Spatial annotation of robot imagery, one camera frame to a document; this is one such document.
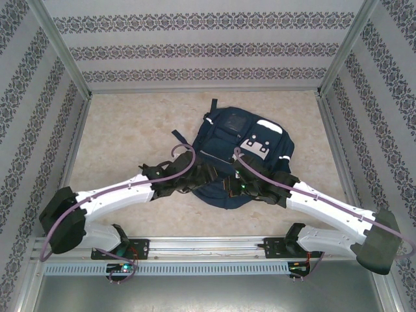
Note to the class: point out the metal side rail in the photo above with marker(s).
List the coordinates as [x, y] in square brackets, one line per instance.
[70, 156]
[341, 156]

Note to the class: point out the navy blue backpack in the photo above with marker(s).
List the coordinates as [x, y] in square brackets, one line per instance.
[221, 139]

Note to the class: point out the metal frame post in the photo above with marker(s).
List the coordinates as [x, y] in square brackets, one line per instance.
[347, 45]
[61, 45]

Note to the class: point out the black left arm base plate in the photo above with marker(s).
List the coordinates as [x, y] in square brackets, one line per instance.
[139, 247]

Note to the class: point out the grey metal tray panel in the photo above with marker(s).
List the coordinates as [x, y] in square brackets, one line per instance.
[208, 295]

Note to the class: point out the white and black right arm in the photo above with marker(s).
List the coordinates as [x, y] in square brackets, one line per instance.
[325, 211]

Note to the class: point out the aluminium mounting rail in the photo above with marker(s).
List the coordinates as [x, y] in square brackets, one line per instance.
[208, 248]

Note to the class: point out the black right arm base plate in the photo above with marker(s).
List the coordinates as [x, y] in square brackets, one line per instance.
[274, 248]

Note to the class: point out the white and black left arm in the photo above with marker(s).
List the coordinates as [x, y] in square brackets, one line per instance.
[113, 195]

